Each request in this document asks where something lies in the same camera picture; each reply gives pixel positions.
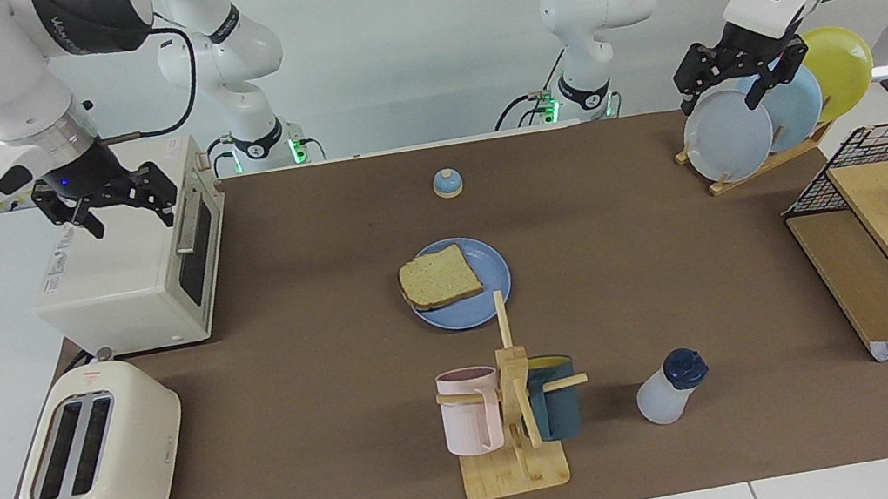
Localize wooden plate rack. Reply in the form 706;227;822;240
673;119;844;201

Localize light blue plate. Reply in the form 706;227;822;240
732;53;831;157

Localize translucent squeeze bottle blue cap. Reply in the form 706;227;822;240
630;344;716;429

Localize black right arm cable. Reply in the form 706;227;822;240
82;19;207;148

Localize blue round plate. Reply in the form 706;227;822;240
400;230;518;338

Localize pale grey plate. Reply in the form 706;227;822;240
676;84;782;189

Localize brown table mat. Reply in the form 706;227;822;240
0;76;888;499

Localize slice of bread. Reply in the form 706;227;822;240
394;240;487;315

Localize dark teal mug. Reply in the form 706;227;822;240
522;351;586;445

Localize wooden mug tree stand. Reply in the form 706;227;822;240
422;279;605;499

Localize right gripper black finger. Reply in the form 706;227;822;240
124;158;182;235
33;188;107;247

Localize yellow plate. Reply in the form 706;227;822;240
777;21;882;128

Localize cream two-slot toaster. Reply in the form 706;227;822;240
0;350;196;499

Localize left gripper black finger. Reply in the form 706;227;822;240
671;42;728;116
737;37;816;111

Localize white toaster oven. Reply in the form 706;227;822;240
12;130;246;368

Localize pink mug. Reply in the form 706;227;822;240
434;363;510;461

